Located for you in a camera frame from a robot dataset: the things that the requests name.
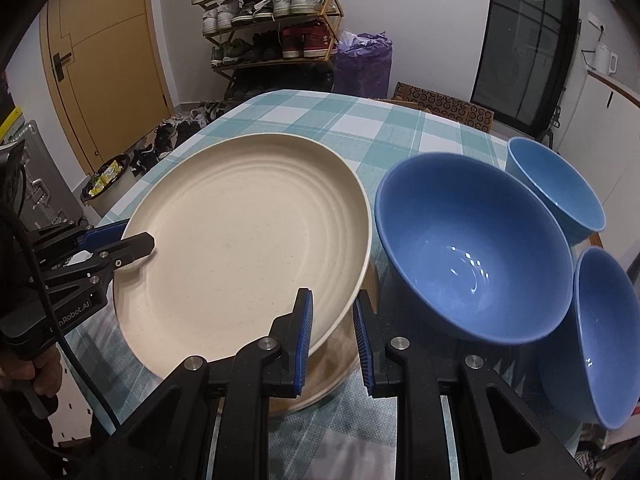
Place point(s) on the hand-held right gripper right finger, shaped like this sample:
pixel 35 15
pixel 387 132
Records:
pixel 363 345

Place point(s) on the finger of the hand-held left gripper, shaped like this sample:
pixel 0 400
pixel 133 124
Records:
pixel 132 250
pixel 107 235

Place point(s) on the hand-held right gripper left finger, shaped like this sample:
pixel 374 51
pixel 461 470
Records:
pixel 303 345

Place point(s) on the cream round plate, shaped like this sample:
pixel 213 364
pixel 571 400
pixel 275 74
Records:
pixel 240 240
pixel 325 380

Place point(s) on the large blue bowl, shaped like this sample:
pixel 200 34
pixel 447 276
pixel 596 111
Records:
pixel 465 260

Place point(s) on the small blue bowl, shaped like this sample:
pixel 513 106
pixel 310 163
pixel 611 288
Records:
pixel 605 340
pixel 555 180

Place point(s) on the person's left forearm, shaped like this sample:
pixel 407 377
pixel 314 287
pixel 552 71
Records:
pixel 20 452

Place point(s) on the person's left hand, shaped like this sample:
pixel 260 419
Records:
pixel 45 375

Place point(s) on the white trash bin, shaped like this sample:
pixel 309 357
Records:
pixel 117 195

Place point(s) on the silver aluminium suitcase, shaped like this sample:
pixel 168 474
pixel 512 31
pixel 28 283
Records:
pixel 45 175

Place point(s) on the white dotted floor mat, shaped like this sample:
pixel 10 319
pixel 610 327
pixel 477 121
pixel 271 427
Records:
pixel 80 420

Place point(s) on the pile of dark shoes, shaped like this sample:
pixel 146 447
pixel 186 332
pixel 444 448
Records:
pixel 165 135

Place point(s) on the stack of shoe boxes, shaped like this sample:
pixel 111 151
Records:
pixel 10 120

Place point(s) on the yellow wooden door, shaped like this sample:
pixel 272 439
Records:
pixel 110 60

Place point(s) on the wooden shoe rack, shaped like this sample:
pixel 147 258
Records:
pixel 280 61

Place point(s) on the purple plastic bag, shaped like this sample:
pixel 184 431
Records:
pixel 362 70

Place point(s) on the upright floor mop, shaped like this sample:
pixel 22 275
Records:
pixel 548 135

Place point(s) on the row of assorted sneakers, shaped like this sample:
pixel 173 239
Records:
pixel 295 2

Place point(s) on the black-framed glass sliding door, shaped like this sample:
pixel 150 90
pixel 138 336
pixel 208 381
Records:
pixel 520 60

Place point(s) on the white kitchen base cabinet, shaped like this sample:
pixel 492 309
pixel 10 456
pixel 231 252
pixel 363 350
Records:
pixel 600 115

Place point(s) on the white electric kettle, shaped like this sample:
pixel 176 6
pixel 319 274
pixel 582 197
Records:
pixel 605 57

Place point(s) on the white wall outlet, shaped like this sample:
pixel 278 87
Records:
pixel 596 24

